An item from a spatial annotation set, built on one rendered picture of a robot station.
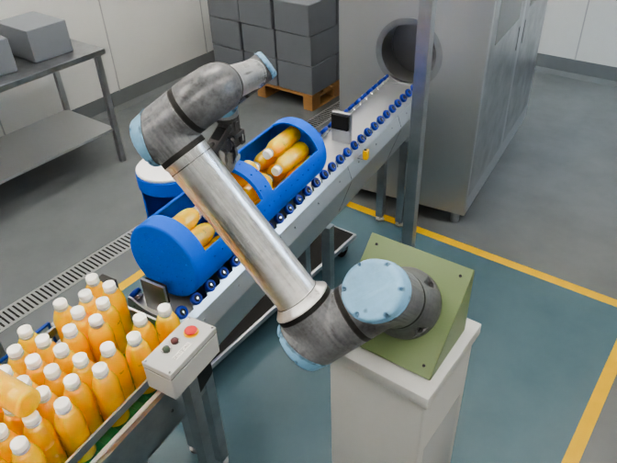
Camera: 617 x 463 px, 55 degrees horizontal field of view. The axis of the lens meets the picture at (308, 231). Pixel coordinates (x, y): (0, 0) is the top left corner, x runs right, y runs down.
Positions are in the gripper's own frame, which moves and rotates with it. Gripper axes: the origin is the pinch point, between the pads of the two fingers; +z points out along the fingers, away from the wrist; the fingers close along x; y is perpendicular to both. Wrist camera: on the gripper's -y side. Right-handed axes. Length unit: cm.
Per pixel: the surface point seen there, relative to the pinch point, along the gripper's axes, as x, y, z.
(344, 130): -3, 86, 23
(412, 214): -35, 102, 71
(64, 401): -17, -95, 13
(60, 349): -2, -83, 12
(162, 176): 43.5, 9.5, 19.6
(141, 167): 57, 11, 20
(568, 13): -43, 471, 65
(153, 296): 0, -46, 24
